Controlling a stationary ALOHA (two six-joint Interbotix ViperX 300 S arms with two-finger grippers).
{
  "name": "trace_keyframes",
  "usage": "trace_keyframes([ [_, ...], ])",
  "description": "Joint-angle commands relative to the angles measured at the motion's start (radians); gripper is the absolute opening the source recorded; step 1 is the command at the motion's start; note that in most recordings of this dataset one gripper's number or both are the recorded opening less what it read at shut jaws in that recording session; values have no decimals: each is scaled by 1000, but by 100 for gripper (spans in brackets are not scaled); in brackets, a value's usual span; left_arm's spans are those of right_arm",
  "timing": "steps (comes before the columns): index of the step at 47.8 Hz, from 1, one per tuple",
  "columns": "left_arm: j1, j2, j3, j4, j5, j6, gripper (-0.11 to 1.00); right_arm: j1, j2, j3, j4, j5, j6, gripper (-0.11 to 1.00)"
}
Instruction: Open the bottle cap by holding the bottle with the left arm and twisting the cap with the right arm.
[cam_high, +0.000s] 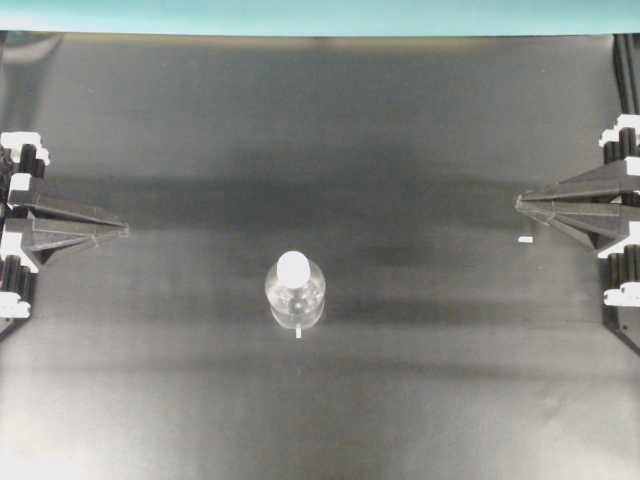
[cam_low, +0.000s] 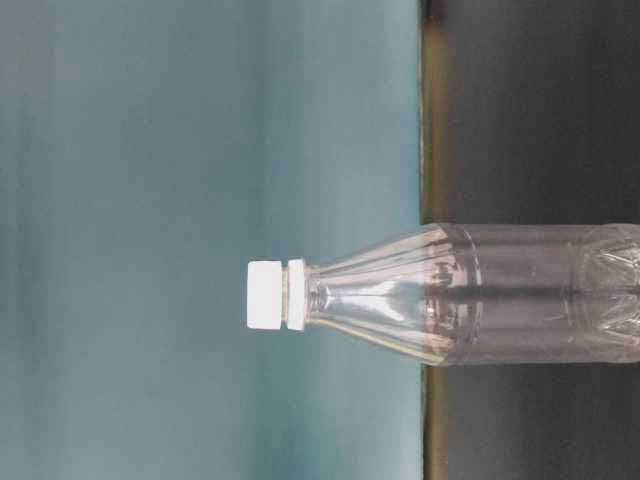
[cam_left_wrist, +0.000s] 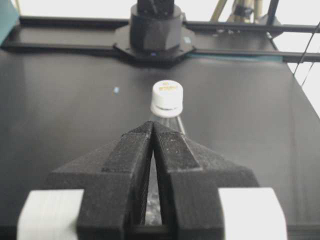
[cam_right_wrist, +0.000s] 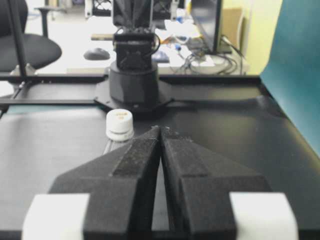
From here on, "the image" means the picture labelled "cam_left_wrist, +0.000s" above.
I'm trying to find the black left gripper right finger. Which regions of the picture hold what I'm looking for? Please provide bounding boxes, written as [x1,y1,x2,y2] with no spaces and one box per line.
[152,121,288,240]

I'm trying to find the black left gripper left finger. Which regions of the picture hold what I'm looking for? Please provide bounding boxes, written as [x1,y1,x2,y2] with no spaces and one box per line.
[16,120,154,240]

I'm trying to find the clear plastic bottle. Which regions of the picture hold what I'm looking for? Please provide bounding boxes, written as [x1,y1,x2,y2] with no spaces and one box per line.
[144,113,186,226]

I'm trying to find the white bottle cap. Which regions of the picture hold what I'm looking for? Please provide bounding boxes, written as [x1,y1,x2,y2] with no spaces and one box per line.
[150,79,184,118]

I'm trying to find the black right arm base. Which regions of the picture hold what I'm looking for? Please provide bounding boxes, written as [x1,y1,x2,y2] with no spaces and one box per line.
[114,0,196,63]

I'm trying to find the small white tape mark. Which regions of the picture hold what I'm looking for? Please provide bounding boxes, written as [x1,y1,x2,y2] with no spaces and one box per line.
[113,87,120,94]

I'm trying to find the black aluminium frame rail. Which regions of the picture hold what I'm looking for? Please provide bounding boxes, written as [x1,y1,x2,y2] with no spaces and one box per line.
[1,16,320,63]

